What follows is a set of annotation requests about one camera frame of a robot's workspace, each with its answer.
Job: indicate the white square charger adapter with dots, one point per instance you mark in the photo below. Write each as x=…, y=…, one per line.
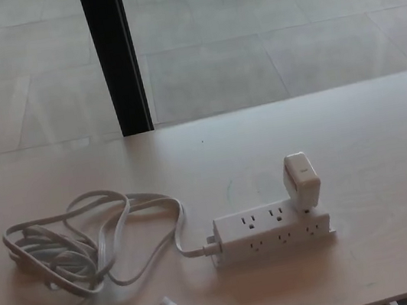
x=302, y=179

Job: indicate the white six-outlet power strip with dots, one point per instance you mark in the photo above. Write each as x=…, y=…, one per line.
x=266, y=233

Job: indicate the black vertical post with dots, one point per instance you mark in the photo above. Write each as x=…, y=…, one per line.
x=115, y=58

